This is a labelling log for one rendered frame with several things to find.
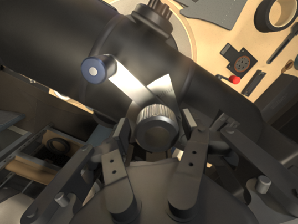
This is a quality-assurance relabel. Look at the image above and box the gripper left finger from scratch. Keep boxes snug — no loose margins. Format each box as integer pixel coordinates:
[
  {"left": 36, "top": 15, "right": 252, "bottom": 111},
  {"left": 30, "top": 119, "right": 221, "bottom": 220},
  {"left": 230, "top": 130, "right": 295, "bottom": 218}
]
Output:
[{"left": 20, "top": 117, "right": 143, "bottom": 221}]

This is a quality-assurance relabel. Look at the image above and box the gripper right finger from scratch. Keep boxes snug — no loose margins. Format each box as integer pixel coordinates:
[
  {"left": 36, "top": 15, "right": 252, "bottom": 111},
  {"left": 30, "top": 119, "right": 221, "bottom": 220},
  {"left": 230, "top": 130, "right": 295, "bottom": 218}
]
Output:
[{"left": 167, "top": 108, "right": 298, "bottom": 217}]

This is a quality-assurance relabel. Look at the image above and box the knurled silver clamp knob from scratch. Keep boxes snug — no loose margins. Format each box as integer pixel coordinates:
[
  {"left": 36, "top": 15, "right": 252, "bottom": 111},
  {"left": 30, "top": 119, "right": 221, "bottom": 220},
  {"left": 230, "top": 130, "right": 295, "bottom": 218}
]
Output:
[{"left": 135, "top": 104, "right": 181, "bottom": 153}]

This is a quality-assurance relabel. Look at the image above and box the black latch red knob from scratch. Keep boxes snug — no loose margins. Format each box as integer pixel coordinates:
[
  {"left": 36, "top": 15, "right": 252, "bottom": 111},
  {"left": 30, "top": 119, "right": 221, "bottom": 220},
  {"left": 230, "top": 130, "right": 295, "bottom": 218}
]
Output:
[{"left": 215, "top": 73, "right": 242, "bottom": 84}]

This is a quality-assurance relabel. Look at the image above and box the silver iris lever blue knob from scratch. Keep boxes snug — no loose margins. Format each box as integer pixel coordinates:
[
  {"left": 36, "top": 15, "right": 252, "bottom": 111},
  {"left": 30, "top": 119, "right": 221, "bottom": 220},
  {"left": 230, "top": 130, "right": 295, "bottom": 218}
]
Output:
[{"left": 80, "top": 54, "right": 163, "bottom": 110}]

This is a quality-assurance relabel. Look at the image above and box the black gobo holder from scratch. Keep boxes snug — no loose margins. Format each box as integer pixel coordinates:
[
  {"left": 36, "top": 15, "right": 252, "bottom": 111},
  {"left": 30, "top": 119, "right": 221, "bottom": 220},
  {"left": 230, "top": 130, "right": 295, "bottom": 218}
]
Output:
[{"left": 219, "top": 43, "right": 259, "bottom": 79}]

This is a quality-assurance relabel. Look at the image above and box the black followspot body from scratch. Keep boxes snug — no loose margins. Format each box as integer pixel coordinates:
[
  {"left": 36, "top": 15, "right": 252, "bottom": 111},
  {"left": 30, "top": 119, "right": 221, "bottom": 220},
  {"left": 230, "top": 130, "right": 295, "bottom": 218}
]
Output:
[{"left": 0, "top": 0, "right": 298, "bottom": 172}]

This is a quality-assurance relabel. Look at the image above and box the tan cardboard box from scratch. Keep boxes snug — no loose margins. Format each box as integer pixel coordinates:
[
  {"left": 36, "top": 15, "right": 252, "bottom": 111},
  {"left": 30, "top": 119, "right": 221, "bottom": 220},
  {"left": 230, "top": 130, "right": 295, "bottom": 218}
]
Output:
[{"left": 4, "top": 128, "right": 88, "bottom": 186}]

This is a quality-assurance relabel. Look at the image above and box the black flat bar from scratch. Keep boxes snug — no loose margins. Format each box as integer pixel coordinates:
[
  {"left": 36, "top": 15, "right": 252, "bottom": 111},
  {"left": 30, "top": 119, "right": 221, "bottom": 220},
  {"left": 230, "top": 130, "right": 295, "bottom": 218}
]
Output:
[{"left": 240, "top": 69, "right": 267, "bottom": 97}]

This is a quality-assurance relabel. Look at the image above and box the black box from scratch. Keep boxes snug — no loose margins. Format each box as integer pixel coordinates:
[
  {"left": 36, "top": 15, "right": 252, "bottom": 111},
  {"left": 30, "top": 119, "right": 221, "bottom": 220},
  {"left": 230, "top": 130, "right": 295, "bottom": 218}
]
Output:
[{"left": 253, "top": 72, "right": 298, "bottom": 138}]

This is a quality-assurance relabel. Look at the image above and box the grey metal shelf unit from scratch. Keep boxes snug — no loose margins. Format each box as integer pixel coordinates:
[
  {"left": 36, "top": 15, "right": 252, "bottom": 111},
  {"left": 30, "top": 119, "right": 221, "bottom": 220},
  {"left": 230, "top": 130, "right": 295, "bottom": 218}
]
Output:
[{"left": 0, "top": 109, "right": 94, "bottom": 194}]

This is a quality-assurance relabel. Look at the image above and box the black spanner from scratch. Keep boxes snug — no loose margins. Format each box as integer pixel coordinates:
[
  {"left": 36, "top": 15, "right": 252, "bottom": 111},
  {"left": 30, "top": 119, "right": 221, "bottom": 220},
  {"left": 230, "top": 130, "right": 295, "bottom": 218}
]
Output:
[{"left": 266, "top": 22, "right": 298, "bottom": 65}]

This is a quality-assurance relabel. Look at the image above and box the grey perforated sheet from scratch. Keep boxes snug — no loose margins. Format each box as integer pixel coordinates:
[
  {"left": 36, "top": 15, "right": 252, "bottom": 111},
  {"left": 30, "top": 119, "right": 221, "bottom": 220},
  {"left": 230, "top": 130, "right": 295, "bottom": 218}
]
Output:
[{"left": 173, "top": 0, "right": 248, "bottom": 31}]

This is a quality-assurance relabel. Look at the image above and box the black ribbed knob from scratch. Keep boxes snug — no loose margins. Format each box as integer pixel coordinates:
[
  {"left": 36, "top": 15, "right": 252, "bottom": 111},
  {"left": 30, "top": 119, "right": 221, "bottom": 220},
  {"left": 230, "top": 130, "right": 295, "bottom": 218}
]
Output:
[{"left": 148, "top": 0, "right": 173, "bottom": 20}]

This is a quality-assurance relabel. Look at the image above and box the black tape roll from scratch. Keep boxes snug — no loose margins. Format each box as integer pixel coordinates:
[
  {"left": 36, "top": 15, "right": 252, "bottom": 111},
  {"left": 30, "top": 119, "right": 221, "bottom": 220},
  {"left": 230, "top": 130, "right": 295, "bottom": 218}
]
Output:
[{"left": 253, "top": 0, "right": 298, "bottom": 33}]

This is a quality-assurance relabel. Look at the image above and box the black ring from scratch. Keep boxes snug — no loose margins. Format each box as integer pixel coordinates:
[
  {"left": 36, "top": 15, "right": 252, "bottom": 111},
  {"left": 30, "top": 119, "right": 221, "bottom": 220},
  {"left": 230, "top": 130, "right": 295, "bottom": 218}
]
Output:
[{"left": 45, "top": 137, "right": 71, "bottom": 154}]

